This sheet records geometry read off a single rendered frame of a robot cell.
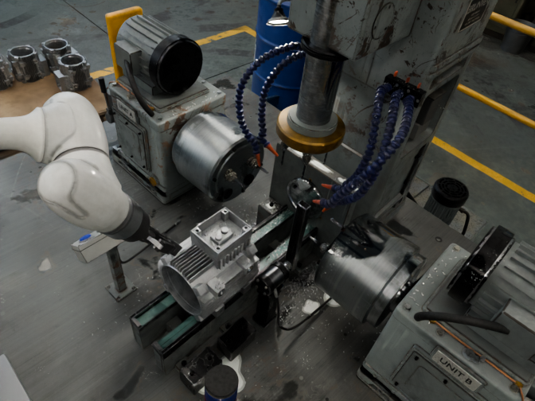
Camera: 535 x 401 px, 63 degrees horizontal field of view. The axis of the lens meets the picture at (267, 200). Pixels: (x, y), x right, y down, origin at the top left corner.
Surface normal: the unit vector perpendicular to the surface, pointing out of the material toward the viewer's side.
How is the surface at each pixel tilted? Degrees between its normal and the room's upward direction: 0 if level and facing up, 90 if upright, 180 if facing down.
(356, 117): 90
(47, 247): 0
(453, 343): 0
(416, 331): 90
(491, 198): 0
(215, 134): 17
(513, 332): 90
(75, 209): 94
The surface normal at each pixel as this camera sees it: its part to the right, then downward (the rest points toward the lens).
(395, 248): 0.12, -0.71
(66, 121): 0.38, -0.52
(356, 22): -0.69, 0.47
